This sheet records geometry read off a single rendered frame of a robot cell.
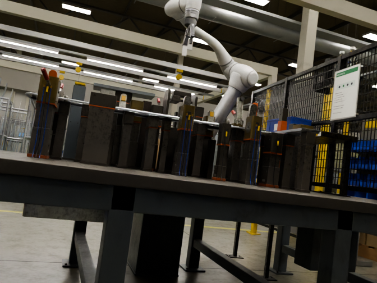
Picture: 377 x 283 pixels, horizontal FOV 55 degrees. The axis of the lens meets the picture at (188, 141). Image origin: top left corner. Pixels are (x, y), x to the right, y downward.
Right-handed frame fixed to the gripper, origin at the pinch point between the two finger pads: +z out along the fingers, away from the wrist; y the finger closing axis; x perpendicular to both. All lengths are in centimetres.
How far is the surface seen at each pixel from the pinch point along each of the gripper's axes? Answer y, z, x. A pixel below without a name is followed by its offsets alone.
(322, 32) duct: -689, -370, 543
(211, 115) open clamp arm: 10.9, 39.1, 17.6
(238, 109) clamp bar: 10.0, 32.0, 35.0
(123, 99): 13, 38, -35
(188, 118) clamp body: 48, 48, -5
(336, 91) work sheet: 28, 14, 90
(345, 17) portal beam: -238, -182, 285
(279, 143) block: 49, 53, 44
